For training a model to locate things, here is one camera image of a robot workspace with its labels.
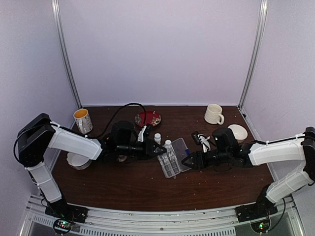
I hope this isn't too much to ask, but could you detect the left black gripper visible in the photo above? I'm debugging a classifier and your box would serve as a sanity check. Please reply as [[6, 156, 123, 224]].
[[117, 138, 167, 161]]

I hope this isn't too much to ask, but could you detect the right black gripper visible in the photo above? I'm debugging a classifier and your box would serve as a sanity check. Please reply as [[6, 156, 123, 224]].
[[182, 149, 231, 170]]

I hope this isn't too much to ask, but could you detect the white pill bottle front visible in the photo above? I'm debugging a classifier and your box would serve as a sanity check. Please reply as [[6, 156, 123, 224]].
[[164, 140, 172, 152]]

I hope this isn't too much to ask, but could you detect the white pill bottle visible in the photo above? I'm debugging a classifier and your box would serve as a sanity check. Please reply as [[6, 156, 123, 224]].
[[164, 140, 172, 152], [154, 133, 161, 145]]

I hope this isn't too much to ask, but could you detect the clear plastic pill organizer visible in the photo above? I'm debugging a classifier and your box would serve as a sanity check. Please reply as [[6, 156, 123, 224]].
[[157, 138, 190, 178]]

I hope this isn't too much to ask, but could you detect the grey lid pill bottle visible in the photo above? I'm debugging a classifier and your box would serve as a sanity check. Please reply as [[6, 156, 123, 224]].
[[117, 155, 127, 162]]

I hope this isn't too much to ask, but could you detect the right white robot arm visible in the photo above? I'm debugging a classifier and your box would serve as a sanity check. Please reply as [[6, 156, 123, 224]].
[[181, 127, 315, 217]]

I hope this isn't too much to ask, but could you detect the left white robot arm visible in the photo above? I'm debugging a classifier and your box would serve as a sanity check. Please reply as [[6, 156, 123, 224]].
[[13, 113, 166, 218]]

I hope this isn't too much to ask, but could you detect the white pill bottle rear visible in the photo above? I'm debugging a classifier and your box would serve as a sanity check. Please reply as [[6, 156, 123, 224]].
[[154, 133, 161, 145]]

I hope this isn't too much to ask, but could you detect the red floral plate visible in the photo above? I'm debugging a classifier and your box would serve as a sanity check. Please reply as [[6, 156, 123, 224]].
[[134, 111, 161, 127]]

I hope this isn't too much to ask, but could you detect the cream textured mug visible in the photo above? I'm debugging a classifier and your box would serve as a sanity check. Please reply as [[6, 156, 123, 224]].
[[204, 104, 224, 125]]

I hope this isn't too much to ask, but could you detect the white small bowl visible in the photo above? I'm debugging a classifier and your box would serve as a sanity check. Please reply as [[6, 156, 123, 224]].
[[228, 124, 248, 144]]

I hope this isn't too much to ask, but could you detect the yellow interior floral mug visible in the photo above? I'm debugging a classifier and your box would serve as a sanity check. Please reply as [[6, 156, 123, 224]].
[[73, 108, 93, 134]]

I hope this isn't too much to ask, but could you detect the white scalloped bowl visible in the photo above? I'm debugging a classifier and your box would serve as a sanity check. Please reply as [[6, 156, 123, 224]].
[[66, 152, 92, 170]]

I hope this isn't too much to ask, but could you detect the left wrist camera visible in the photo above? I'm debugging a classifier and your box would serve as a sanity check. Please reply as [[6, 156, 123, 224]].
[[137, 124, 153, 142]]

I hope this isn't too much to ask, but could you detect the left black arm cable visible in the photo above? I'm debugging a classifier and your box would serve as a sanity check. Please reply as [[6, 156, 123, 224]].
[[86, 103, 147, 138]]

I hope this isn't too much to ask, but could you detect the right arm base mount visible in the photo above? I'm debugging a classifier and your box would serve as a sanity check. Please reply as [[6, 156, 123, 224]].
[[235, 184, 278, 222]]

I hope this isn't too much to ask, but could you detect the front aluminium rail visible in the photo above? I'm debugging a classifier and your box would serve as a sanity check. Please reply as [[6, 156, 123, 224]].
[[17, 201, 306, 236]]

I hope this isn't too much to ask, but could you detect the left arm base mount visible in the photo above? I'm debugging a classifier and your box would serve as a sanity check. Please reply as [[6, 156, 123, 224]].
[[42, 192, 89, 223]]

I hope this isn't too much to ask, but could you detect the right aluminium frame post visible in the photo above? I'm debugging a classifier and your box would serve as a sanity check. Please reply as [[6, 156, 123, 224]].
[[238, 0, 268, 110]]

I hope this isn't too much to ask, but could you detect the aluminium frame post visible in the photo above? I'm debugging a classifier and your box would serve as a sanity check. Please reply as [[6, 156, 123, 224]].
[[238, 0, 268, 110], [51, 0, 83, 108]]

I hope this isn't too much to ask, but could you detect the left aluminium frame post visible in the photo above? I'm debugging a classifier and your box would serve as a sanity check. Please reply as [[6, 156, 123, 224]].
[[51, 0, 83, 108]]

